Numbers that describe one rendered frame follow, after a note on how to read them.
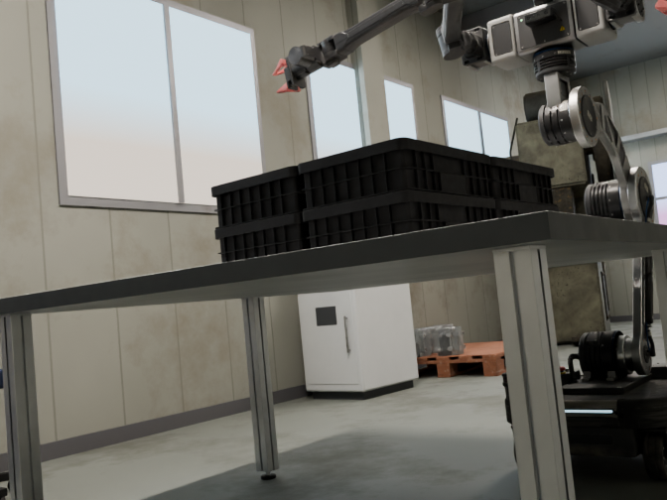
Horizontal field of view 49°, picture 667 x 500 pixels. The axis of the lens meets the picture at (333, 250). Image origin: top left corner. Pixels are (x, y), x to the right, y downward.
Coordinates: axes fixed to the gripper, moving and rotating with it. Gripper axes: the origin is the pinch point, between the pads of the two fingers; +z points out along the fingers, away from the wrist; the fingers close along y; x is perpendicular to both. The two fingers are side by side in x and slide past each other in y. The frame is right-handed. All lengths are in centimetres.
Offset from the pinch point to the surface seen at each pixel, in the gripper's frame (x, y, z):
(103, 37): 55, -106, 158
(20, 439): -85, 97, 42
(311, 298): 181, 50, 158
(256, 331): 8, 78, 41
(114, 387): 44, 82, 188
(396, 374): 213, 110, 128
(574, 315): 510, 99, 117
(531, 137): 510, -82, 111
